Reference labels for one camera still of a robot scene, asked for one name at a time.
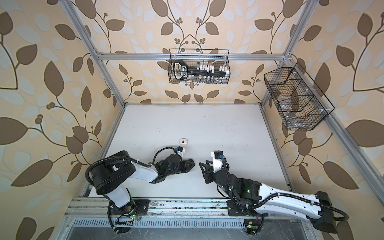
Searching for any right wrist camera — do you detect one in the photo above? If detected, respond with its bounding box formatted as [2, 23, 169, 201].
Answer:
[211, 151, 224, 173]

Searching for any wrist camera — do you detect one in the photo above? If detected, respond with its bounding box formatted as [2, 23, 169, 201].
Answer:
[211, 151, 224, 173]
[175, 146, 186, 158]

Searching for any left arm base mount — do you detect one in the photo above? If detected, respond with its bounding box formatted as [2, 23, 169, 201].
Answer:
[107, 200, 150, 235]

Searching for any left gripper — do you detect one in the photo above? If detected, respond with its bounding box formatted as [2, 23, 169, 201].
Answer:
[166, 159, 197, 178]

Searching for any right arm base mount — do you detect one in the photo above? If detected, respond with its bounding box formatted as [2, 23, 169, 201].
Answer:
[227, 200, 267, 236]

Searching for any black wire basket right wall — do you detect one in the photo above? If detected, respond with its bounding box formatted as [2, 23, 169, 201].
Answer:
[264, 63, 335, 131]

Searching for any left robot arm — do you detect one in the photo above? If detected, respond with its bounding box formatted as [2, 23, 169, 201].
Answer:
[85, 146, 195, 208]

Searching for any black tool with white parts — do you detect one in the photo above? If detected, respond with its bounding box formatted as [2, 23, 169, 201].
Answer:
[171, 60, 231, 80]

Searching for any black wire basket wall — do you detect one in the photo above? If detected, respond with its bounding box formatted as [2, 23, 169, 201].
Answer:
[264, 63, 335, 131]
[168, 48, 231, 85]

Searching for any cream earbud charging case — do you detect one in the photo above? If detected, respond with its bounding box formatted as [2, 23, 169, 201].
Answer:
[179, 138, 189, 145]

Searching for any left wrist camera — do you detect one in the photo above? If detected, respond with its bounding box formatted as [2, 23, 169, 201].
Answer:
[175, 146, 186, 158]

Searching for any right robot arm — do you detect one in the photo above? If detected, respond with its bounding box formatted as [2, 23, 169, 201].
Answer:
[199, 161, 349, 234]

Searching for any black wire basket back wall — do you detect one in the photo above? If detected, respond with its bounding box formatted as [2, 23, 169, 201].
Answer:
[168, 48, 231, 85]

